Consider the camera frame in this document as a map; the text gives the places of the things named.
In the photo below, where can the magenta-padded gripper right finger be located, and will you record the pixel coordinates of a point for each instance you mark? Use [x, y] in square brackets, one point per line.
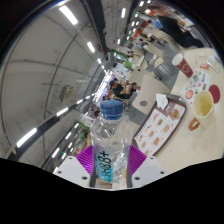
[136, 160]

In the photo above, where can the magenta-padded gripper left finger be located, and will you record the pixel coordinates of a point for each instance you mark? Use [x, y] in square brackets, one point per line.
[85, 160]

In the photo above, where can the clear water bottle blue cap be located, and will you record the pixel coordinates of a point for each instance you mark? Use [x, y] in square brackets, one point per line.
[111, 143]

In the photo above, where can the brown food tray paper liner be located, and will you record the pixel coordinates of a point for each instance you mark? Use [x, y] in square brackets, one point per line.
[156, 131]

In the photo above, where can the white folded napkin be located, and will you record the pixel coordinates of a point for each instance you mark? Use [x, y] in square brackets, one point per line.
[162, 101]

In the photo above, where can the ceiling air conditioner unit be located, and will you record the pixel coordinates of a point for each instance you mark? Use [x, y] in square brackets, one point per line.
[67, 93]

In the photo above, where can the cream chair with round hole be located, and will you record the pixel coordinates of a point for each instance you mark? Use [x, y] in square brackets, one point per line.
[150, 90]

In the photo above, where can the colourful printed sticker sheet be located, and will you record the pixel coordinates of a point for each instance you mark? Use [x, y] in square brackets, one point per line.
[196, 83]

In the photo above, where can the flat round red coaster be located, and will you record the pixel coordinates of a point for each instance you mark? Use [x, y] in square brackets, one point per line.
[215, 94]

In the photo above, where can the red paper cup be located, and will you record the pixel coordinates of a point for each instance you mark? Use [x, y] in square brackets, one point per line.
[184, 65]

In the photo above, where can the small red sauce packet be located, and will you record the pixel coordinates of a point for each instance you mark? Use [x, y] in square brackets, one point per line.
[204, 66]

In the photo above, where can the white wet wipe packet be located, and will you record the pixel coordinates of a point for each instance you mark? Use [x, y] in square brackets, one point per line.
[213, 63]

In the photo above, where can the crumpled white tissue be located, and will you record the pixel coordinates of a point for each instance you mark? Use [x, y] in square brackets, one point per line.
[201, 53]

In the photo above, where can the ceiling strip lights group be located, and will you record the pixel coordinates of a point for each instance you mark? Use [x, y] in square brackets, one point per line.
[68, 15]

